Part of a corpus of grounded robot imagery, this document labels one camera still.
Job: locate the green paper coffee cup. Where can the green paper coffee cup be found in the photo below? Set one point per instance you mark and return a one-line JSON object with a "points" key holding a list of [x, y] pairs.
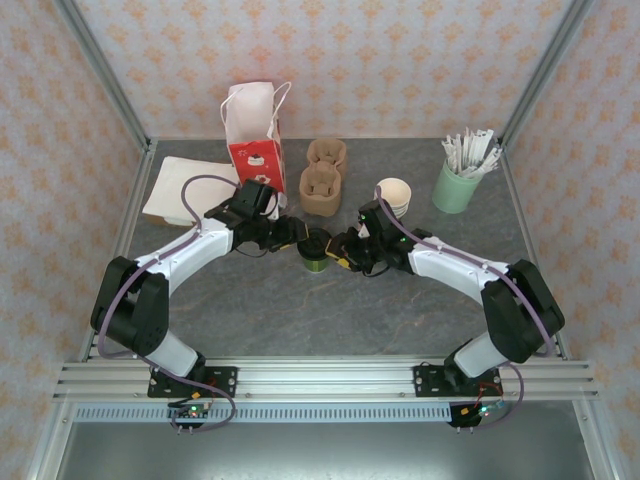
{"points": [[314, 262]]}

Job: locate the grey metal panel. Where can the grey metal panel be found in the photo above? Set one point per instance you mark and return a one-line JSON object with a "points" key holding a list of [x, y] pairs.
{"points": [[320, 455]]}

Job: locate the small circuit board green LED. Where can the small circuit board green LED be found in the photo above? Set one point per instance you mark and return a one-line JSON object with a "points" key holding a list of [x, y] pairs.
{"points": [[192, 411], [482, 411]]}

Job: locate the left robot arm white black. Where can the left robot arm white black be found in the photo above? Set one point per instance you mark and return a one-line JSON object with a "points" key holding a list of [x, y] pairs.
{"points": [[130, 320]]}

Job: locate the green paper cup stack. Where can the green paper cup stack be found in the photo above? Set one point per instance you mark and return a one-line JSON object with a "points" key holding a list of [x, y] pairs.
{"points": [[395, 192]]}

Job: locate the white wrapped straw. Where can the white wrapped straw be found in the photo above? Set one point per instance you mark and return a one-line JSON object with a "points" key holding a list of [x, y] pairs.
{"points": [[487, 145], [449, 157], [479, 147], [455, 150], [467, 147], [487, 160]]}

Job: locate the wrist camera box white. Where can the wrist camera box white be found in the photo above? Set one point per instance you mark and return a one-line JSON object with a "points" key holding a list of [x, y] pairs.
{"points": [[363, 231], [280, 207]]}

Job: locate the black plastic cup lid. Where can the black plastic cup lid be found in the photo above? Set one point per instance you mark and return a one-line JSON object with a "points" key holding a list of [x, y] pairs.
{"points": [[312, 240]]}

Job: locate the aluminium frame post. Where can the aluminium frame post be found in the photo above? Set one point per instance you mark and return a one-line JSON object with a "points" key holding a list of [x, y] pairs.
{"points": [[112, 85], [541, 75]]}

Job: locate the brown napkin tray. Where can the brown napkin tray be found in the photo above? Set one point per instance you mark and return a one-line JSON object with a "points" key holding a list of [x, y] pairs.
{"points": [[160, 220]]}

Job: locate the mint green straw holder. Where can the mint green straw holder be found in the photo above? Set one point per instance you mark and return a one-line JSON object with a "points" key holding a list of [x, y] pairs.
{"points": [[457, 192]]}

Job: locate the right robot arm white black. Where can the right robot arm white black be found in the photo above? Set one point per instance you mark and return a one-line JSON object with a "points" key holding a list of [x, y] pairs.
{"points": [[520, 320]]}

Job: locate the brown cardboard cup carrier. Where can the brown cardboard cup carrier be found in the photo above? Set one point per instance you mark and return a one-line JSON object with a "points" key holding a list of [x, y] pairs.
{"points": [[325, 177]]}

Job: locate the red paper gift bag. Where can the red paper gift bag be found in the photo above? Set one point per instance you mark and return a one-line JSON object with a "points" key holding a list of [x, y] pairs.
{"points": [[255, 125]]}

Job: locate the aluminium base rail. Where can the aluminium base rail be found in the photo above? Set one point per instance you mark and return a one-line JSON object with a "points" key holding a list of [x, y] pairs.
{"points": [[325, 380]]}

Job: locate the brown cardboard carrier stack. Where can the brown cardboard carrier stack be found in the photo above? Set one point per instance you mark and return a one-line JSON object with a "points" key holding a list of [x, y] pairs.
{"points": [[320, 210]]}

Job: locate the aluminium lower frame bar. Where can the aluminium lower frame bar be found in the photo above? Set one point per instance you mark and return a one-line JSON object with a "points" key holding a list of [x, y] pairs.
{"points": [[595, 450], [42, 470]]}

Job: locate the white paper napkin stack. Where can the white paper napkin stack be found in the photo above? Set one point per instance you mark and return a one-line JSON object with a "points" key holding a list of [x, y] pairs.
{"points": [[167, 190]]}

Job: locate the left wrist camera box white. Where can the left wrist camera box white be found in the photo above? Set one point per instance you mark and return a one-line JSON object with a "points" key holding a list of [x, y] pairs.
{"points": [[280, 207]]}

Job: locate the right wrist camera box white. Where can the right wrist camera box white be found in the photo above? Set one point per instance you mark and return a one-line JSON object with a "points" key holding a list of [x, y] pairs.
{"points": [[363, 231]]}

